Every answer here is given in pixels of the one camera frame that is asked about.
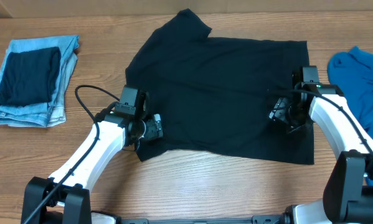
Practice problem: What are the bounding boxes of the folded dark navy shirt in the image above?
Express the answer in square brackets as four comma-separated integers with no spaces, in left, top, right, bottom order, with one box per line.
[0,47,61,106]

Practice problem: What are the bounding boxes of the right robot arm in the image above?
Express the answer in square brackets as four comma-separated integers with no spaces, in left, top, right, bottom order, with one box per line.
[269,66,373,223]

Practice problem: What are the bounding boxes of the black t-shirt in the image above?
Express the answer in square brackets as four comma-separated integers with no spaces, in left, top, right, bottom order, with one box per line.
[125,9,314,165]

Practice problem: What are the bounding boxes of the folded light blue jeans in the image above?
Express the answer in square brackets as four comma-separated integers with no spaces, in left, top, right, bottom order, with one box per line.
[0,35,79,128]

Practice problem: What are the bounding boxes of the blue t-shirt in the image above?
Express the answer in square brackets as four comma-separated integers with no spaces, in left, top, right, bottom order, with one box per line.
[328,47,373,139]

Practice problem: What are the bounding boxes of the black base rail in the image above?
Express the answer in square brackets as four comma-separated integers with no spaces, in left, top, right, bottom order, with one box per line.
[89,211,286,224]

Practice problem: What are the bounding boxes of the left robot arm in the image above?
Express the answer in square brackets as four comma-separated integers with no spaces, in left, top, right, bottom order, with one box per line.
[21,85,163,224]

